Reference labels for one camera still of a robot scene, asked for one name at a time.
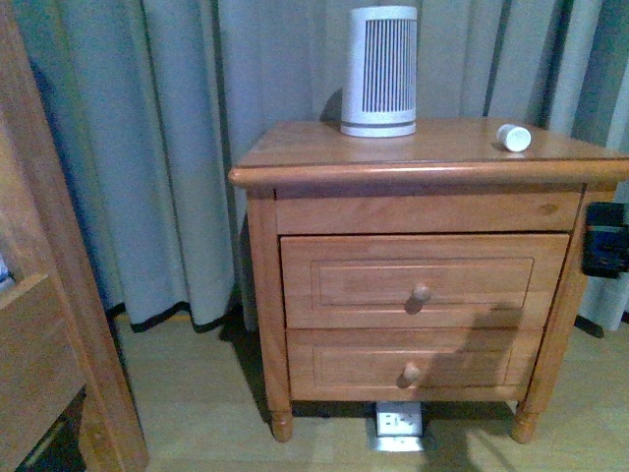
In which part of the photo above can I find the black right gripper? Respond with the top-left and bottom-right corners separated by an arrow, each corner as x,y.
581,202 -> 628,279

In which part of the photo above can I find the grey curtain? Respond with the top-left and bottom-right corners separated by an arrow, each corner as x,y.
13,1 -> 628,331

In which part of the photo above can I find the wooden nightstand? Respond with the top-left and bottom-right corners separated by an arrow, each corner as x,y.
229,118 -> 628,443

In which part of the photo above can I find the white cylindrical air purifier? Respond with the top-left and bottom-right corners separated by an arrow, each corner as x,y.
340,6 -> 418,138

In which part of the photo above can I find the white medicine bottle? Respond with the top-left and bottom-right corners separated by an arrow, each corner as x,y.
495,124 -> 532,152

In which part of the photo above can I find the wooden bottom drawer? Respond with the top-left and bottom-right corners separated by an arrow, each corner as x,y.
287,328 -> 542,401

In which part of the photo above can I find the wooden drawer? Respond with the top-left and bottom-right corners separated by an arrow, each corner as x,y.
281,234 -> 569,328
287,328 -> 542,401

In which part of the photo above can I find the wooden top drawer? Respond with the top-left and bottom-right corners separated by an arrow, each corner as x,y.
281,234 -> 569,328

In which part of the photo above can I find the wooden bed frame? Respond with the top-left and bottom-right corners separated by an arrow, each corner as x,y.
1,2 -> 148,471

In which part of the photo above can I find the floor power socket box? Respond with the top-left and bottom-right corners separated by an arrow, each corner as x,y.
367,401 -> 424,452

